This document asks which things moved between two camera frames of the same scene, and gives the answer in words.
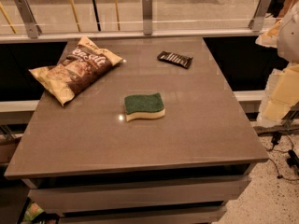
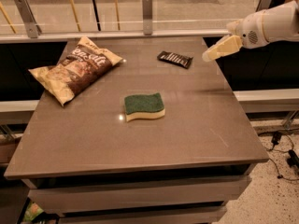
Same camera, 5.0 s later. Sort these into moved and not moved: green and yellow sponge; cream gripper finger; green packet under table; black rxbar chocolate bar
Moved: cream gripper finger
Not moved: green packet under table; green and yellow sponge; black rxbar chocolate bar
